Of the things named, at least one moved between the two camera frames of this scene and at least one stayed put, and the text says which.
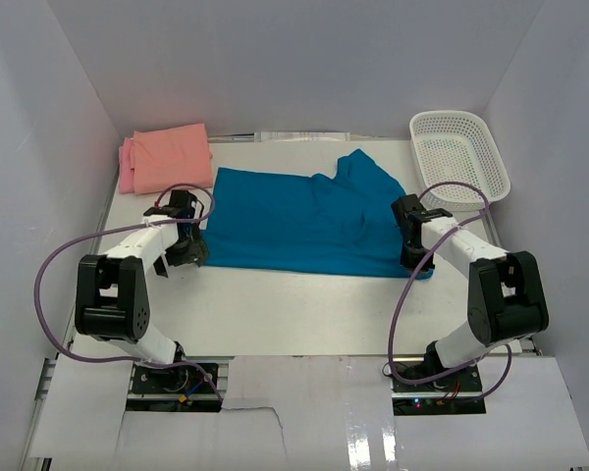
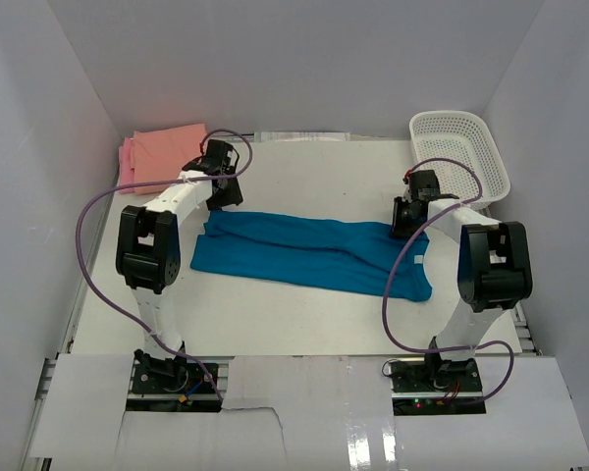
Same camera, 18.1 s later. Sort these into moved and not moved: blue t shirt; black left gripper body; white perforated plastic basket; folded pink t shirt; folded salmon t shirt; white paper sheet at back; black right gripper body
Moved: black right gripper body; blue t shirt; black left gripper body
Not moved: folded pink t shirt; white paper sheet at back; folded salmon t shirt; white perforated plastic basket
